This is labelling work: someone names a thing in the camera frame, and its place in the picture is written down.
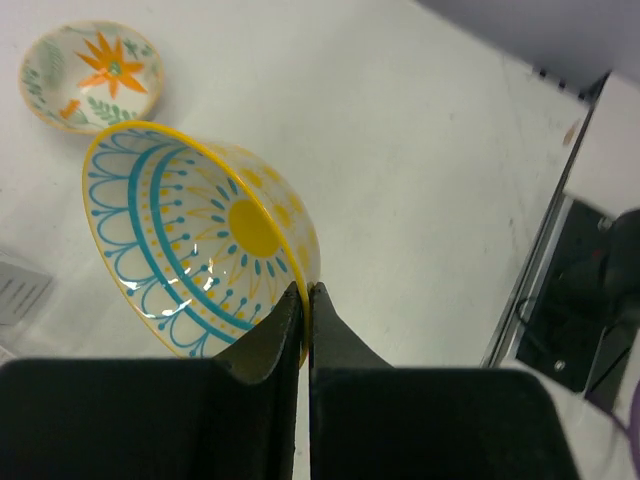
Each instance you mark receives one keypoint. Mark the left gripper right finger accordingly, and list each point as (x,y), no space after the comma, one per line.
(371,420)

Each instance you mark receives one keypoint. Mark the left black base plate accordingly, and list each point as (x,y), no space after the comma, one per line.
(574,331)

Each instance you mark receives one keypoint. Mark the white floral ceramic bowl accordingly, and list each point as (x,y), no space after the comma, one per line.
(87,76)

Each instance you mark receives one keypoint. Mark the grey cutlery holder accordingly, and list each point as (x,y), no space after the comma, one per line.
(22,288)

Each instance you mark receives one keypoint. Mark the yellow sun pattern bowl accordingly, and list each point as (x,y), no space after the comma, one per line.
(201,238)

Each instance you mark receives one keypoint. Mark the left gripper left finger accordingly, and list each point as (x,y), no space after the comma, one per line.
(228,417)

